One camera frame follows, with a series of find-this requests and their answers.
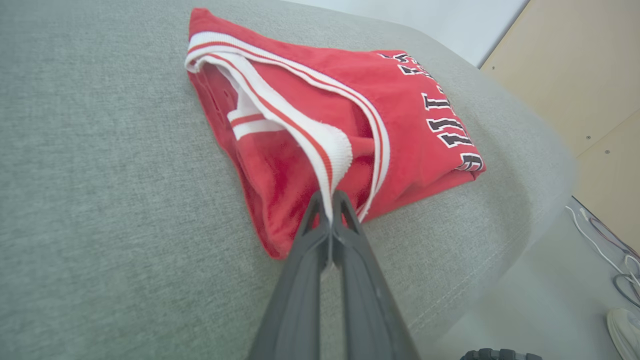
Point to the red Bulls jersey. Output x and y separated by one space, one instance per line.
400 125

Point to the grey fabric sofa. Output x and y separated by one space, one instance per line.
100 200

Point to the white shoe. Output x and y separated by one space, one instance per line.
625 332

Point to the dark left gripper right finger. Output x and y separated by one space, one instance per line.
370 310

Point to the black ribbed wheel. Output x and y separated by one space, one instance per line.
500 355

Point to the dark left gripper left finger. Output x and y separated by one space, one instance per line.
295 310

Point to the beige wooden panel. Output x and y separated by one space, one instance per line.
575 75

